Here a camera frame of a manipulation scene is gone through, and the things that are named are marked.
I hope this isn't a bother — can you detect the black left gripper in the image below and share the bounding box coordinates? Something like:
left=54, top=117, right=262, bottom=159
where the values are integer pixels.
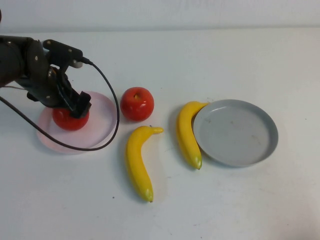
left=26, top=66, right=92, bottom=119

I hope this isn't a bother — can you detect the red yellow-streaked toy apple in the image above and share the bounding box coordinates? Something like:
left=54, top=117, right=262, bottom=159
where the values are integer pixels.
left=52, top=106, right=90, bottom=132

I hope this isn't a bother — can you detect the dark red toy apple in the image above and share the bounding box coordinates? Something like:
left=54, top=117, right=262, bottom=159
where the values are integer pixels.
left=119, top=86, right=155, bottom=123

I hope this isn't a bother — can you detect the long yellow toy banana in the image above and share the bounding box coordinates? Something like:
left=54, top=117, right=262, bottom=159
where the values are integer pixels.
left=124, top=125, right=165, bottom=203

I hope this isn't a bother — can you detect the short yellow toy banana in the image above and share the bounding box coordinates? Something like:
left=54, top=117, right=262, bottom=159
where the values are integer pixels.
left=175, top=100, right=210, bottom=171

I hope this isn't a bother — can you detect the pink round plate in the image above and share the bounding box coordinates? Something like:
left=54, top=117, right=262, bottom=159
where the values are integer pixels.
left=36, top=91, right=118, bottom=155

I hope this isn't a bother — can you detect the grey round plate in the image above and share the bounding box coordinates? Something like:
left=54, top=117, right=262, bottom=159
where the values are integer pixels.
left=192, top=99, right=279, bottom=168

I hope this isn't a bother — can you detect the black camera cable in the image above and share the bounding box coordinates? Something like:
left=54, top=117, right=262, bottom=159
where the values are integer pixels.
left=0, top=56, right=120, bottom=152

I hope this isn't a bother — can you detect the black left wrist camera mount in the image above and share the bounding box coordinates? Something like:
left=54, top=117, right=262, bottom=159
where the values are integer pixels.
left=42, top=39, right=84, bottom=73

